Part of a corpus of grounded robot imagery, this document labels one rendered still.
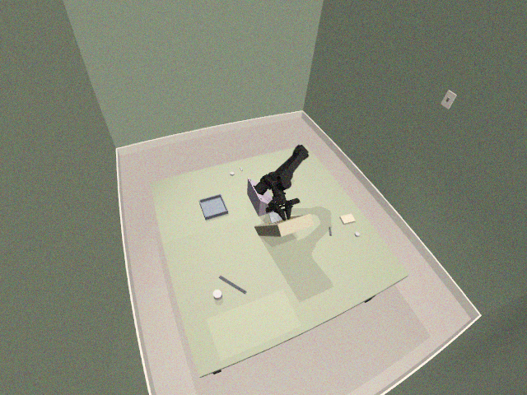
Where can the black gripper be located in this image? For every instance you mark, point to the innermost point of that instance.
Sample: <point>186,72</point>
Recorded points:
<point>288,206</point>

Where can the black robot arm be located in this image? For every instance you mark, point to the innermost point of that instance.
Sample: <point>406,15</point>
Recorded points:
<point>280,179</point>

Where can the dark grey flat bar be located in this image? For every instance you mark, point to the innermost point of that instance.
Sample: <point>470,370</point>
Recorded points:
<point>231,284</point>

